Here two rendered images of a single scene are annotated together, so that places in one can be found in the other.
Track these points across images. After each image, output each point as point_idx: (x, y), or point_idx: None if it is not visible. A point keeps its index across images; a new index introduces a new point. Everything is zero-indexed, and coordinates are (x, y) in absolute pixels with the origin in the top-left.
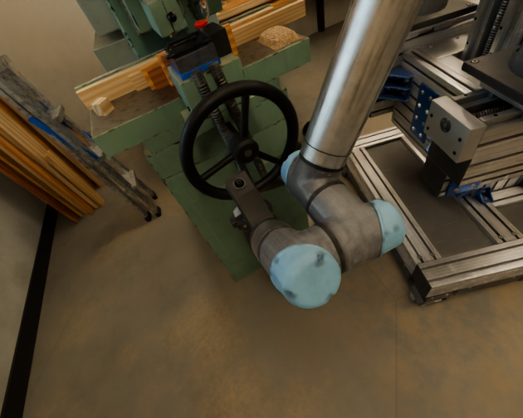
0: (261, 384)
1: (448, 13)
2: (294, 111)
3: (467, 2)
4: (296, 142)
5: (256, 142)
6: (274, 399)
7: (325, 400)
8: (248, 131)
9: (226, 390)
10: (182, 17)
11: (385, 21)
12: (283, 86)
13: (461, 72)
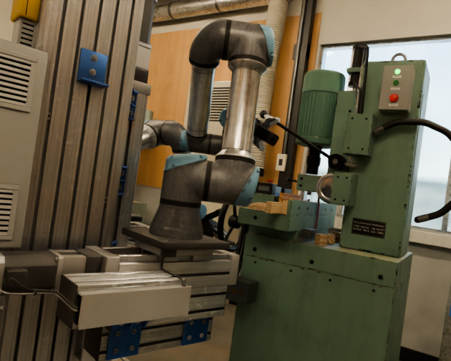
0: (201, 355)
1: (148, 228)
2: (219, 214)
3: (130, 228)
4: (217, 231)
5: (229, 218)
6: (190, 353)
7: (160, 356)
8: (242, 225)
9: (221, 352)
10: (296, 184)
11: None
12: (250, 233)
13: (129, 246)
